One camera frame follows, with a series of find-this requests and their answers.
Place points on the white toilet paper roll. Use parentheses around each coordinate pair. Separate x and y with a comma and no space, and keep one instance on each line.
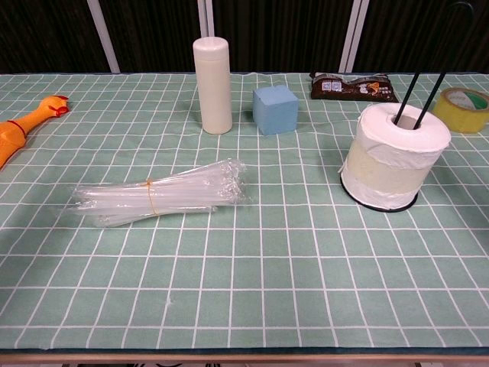
(386,172)

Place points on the green checked tablecloth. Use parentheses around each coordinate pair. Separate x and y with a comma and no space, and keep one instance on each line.
(267,248)

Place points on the blue foam cube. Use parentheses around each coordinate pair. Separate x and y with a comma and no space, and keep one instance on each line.
(276,112)

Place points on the bundle of clear straws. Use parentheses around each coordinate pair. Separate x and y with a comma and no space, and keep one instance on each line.
(153,195)

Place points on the white cylindrical bottle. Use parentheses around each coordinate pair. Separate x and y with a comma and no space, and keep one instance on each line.
(213,88)

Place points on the brown snack packet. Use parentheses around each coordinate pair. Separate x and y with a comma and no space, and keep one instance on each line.
(344,91)

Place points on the dark ribbed partition panel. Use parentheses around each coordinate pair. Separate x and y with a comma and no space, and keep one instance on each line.
(153,34)
(282,34)
(420,34)
(42,34)

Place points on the yellow tape roll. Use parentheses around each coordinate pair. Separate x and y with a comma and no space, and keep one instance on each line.
(454,116)

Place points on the orange rubber chicken toy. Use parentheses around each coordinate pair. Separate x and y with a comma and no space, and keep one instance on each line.
(15,132)

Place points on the white partition frame post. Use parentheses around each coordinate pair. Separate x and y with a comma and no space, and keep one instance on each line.
(105,38)
(353,38)
(206,23)

